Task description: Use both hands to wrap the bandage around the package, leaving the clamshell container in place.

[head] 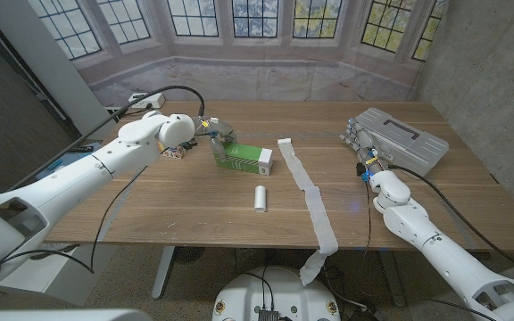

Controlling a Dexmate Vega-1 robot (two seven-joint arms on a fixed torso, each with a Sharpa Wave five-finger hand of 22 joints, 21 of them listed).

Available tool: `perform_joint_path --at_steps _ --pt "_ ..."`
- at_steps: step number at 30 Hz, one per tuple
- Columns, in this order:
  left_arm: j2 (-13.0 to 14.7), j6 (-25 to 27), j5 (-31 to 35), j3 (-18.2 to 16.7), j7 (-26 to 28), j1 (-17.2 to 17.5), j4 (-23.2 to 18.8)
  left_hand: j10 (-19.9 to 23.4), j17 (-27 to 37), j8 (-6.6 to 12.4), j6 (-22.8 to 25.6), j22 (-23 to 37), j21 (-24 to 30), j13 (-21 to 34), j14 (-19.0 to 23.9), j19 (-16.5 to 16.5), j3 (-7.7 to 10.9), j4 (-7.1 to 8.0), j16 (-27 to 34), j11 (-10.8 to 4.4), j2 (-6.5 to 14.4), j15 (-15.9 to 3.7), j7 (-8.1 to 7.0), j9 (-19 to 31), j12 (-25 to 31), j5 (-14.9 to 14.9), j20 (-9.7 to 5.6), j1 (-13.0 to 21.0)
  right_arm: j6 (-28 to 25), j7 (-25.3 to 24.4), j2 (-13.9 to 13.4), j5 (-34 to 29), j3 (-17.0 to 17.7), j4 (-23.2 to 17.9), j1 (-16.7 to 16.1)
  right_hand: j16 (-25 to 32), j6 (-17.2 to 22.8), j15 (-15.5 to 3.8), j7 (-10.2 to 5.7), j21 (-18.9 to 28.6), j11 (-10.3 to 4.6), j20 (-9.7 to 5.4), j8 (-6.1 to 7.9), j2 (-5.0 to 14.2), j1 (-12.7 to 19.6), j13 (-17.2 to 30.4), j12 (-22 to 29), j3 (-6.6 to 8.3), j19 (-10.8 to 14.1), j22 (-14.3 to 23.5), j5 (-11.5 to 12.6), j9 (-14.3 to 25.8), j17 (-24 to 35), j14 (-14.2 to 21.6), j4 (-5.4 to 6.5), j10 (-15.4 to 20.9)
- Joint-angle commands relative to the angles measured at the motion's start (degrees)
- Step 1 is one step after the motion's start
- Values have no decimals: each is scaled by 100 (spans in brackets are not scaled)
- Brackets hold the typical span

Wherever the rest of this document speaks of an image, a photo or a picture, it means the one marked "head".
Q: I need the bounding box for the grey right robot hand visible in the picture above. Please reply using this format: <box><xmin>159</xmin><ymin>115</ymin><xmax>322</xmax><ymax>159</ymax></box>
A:
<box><xmin>339</xmin><ymin>117</ymin><xmax>390</xmax><ymax>177</ymax></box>

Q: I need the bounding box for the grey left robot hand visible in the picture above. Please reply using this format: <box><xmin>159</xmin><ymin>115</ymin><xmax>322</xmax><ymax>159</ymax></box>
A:
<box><xmin>192</xmin><ymin>116</ymin><xmax>238</xmax><ymax>162</ymax></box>

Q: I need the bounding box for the green cardboard package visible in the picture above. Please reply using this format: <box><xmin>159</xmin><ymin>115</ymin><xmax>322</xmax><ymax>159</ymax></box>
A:
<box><xmin>214</xmin><ymin>142</ymin><xmax>274</xmax><ymax>177</ymax></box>

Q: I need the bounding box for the white bandage strip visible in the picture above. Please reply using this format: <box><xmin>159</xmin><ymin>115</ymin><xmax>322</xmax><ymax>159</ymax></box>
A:
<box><xmin>277</xmin><ymin>137</ymin><xmax>340</xmax><ymax>286</ymax></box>

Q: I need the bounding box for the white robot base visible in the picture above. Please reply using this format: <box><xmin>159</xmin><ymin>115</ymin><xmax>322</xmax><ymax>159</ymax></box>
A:
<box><xmin>211</xmin><ymin>266</ymin><xmax>342</xmax><ymax>321</ymax></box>

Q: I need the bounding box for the grey clamshell container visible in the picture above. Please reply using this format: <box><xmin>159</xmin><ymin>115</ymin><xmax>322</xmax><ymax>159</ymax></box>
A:
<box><xmin>355</xmin><ymin>107</ymin><xmax>450</xmax><ymax>178</ymax></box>

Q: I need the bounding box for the white bandage roll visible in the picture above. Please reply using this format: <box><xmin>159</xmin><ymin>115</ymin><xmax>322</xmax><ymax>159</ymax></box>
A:
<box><xmin>253</xmin><ymin>185</ymin><xmax>268</xmax><ymax>213</ymax></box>

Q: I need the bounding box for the colourful block print box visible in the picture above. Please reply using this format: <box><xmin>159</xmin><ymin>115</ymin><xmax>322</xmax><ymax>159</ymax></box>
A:
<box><xmin>156</xmin><ymin>140</ymin><xmax>187</xmax><ymax>161</ymax></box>

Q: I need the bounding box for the printed window backdrop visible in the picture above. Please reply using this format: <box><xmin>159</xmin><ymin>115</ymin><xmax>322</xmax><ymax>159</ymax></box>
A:
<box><xmin>27</xmin><ymin>0</ymin><xmax>450</xmax><ymax>103</ymax></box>

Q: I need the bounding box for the white power strip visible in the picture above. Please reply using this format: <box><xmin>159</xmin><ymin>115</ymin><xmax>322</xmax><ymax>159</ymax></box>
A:
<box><xmin>127</xmin><ymin>92</ymin><xmax>167</xmax><ymax>111</ymax></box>

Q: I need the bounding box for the short grey tape line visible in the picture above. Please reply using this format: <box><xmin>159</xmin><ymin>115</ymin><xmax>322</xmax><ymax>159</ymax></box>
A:
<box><xmin>95</xmin><ymin>180</ymin><xmax>137</xmax><ymax>243</ymax></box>

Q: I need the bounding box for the grey table leg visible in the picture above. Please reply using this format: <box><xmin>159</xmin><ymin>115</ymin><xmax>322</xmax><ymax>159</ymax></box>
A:
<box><xmin>151</xmin><ymin>246</ymin><xmax>176</xmax><ymax>300</ymax></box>
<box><xmin>377</xmin><ymin>249</ymin><xmax>408</xmax><ymax>309</ymax></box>

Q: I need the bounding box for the blue mat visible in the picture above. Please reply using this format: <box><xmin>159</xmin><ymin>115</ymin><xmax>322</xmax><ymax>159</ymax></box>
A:
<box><xmin>33</xmin><ymin>142</ymin><xmax>102</xmax><ymax>179</ymax></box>

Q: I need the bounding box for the white robot torso cover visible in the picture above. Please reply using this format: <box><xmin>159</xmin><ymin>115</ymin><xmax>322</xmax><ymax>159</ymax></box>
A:
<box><xmin>0</xmin><ymin>309</ymin><xmax>153</xmax><ymax>321</ymax></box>

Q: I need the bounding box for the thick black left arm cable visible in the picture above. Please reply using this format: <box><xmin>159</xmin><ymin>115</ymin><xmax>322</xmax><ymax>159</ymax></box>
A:
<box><xmin>9</xmin><ymin>85</ymin><xmax>207</xmax><ymax>191</ymax></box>

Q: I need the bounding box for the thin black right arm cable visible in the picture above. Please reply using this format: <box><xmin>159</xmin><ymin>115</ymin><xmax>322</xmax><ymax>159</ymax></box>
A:
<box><xmin>358</xmin><ymin>177</ymin><xmax>373</xmax><ymax>268</ymax></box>

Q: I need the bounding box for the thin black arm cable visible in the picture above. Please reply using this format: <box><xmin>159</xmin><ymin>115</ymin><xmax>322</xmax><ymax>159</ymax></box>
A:
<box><xmin>0</xmin><ymin>165</ymin><xmax>150</xmax><ymax>275</ymax></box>
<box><xmin>358</xmin><ymin>177</ymin><xmax>373</xmax><ymax>268</ymax></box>

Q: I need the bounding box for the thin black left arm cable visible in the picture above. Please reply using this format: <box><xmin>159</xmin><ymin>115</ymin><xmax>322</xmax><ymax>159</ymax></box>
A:
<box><xmin>0</xmin><ymin>165</ymin><xmax>150</xmax><ymax>275</ymax></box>

